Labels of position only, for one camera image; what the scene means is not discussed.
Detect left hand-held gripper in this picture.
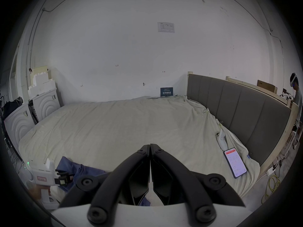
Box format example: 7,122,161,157
24,158,74,209

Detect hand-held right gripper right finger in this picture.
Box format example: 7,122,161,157
150,143,246,224

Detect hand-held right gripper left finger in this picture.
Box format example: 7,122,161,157
59,144,151,224

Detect dark blue shirt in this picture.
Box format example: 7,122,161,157
57,156,152,207

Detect person's left hand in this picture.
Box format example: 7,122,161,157
30,185,41,200

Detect bed with beige sheet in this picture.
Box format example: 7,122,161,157
18,95,261,198

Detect white washing machine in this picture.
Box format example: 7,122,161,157
28,88,64,123
3,102,36,148

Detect white hand controller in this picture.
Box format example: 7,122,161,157
215,130,228,150

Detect smartphone with lit screen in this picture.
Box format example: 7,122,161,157
223,148,247,179

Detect dark clothes pile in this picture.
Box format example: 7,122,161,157
2,97,24,120

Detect dark blue sign card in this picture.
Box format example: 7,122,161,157
160,87,174,97

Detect grey padded headboard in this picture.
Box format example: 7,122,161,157
187,71,299,174

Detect white foam packing pieces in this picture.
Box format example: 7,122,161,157
27,66,57,100

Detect brown carton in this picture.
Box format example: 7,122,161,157
257,80,278,94

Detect white paper notice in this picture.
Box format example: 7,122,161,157
157,22,175,33

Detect yellow cable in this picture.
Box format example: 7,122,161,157
261,174,281,204

